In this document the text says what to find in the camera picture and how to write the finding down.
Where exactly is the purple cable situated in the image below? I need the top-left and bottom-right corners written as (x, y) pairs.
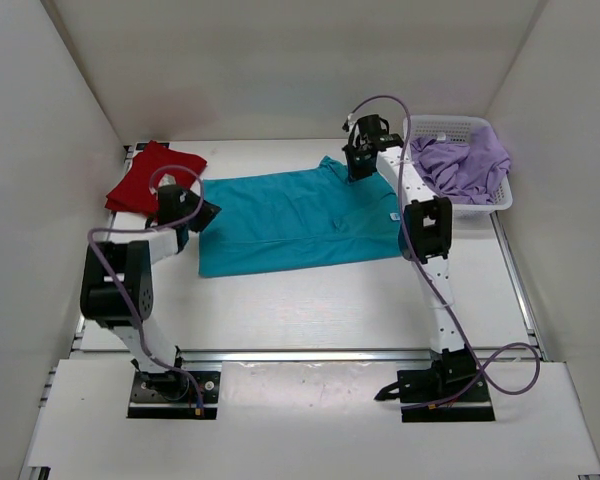
top-left (347, 94), bottom-right (542, 414)
top-left (87, 164), bottom-right (206, 416)

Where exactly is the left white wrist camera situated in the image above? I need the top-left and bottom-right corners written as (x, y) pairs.
top-left (157, 174), bottom-right (177, 188)

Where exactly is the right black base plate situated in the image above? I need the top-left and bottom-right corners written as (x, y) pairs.
top-left (374, 357), bottom-right (495, 423)

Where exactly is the lavender t-shirt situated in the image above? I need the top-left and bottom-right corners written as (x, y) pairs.
top-left (410, 126), bottom-right (511, 205)

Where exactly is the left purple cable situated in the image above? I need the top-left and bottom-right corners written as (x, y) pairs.
top-left (87, 164), bottom-right (206, 416)

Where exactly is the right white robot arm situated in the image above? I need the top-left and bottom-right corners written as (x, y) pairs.
top-left (343, 114), bottom-right (477, 400)

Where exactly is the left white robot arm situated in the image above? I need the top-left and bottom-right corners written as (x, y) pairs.
top-left (80, 185), bottom-right (221, 400)

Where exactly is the white plastic laundry basket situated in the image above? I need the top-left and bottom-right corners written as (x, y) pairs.
top-left (403, 115), bottom-right (512, 218)

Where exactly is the red t-shirt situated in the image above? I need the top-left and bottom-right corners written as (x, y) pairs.
top-left (105, 141), bottom-right (207, 216)

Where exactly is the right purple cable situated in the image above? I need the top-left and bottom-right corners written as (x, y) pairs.
top-left (347, 94), bottom-right (542, 414)

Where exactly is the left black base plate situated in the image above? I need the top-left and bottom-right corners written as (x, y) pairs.
top-left (127, 360), bottom-right (221, 420)

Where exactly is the teal t-shirt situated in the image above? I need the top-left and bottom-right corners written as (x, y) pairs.
top-left (198, 157), bottom-right (400, 278)

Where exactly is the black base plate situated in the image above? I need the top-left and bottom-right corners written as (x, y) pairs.
top-left (127, 360), bottom-right (221, 420)
top-left (374, 357), bottom-right (495, 423)

